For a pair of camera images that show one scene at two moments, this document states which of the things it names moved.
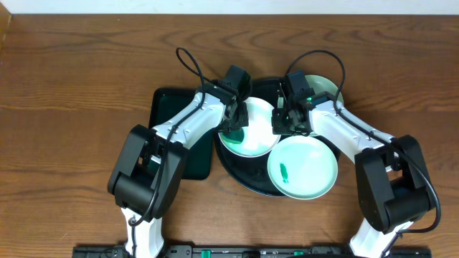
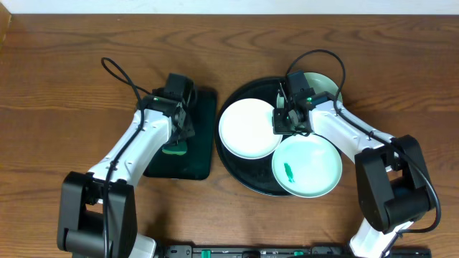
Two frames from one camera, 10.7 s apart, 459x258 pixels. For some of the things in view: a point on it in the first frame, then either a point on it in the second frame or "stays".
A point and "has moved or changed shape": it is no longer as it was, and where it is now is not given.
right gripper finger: [281, 99] stays
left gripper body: [239, 120] -> [183, 126]
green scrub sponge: [236, 136] has moved or changed shape
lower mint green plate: [302, 167] stays
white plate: [258, 140] stays
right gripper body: [282, 123] stays
